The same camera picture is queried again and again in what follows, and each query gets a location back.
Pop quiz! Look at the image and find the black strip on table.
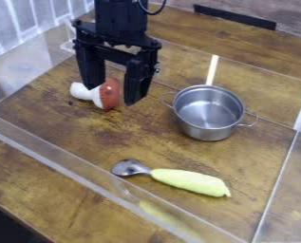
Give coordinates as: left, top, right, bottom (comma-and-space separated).
193, 4, 277, 30

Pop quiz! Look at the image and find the green handled metal spoon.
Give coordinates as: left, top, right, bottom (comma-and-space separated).
111, 159, 231, 197

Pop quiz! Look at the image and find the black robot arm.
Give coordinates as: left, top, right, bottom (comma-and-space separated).
72, 0, 163, 105

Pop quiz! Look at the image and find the small steel pot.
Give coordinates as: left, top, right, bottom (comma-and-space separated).
161, 84, 258, 141

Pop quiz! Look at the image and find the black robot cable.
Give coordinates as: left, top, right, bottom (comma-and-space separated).
138, 0, 167, 16

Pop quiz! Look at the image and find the clear acrylic triangle stand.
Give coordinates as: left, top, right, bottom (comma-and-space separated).
60, 23, 76, 54

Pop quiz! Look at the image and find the clear acrylic front barrier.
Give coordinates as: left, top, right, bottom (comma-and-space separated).
0, 118, 246, 243

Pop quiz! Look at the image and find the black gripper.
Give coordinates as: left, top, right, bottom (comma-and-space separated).
72, 20, 162, 106

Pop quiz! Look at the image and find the toy mushroom brown cap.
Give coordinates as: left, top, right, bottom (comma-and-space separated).
70, 78, 120, 110

